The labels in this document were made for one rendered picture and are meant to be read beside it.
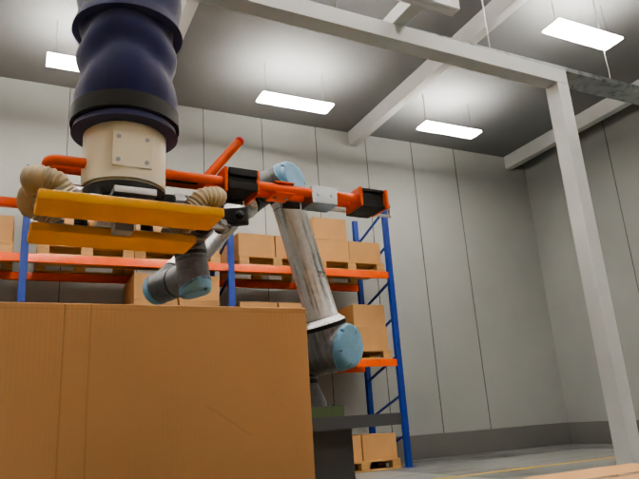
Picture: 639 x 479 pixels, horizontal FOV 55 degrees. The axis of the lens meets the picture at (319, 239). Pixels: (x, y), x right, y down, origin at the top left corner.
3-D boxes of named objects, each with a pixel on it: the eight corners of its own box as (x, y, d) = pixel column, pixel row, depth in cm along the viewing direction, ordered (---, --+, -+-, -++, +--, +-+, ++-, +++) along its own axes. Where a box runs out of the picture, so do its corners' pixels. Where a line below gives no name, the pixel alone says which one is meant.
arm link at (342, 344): (333, 369, 222) (272, 172, 227) (372, 361, 212) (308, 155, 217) (307, 382, 209) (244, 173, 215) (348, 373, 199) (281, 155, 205)
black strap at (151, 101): (76, 97, 118) (77, 78, 120) (63, 145, 138) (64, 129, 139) (191, 117, 129) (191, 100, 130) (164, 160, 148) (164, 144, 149)
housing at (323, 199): (313, 201, 147) (312, 183, 148) (300, 210, 152) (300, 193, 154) (338, 204, 150) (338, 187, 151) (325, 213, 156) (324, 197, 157)
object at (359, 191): (360, 204, 152) (359, 185, 153) (345, 214, 158) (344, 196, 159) (389, 208, 156) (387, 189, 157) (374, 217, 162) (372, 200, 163)
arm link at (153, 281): (241, 178, 230) (130, 285, 179) (264, 166, 223) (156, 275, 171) (258, 203, 233) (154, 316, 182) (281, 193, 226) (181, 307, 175)
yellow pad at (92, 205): (37, 198, 107) (39, 171, 108) (32, 216, 115) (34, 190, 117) (224, 217, 122) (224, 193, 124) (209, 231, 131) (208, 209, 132)
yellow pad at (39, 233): (29, 230, 123) (31, 206, 124) (26, 243, 131) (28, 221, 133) (196, 243, 138) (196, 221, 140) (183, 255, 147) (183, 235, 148)
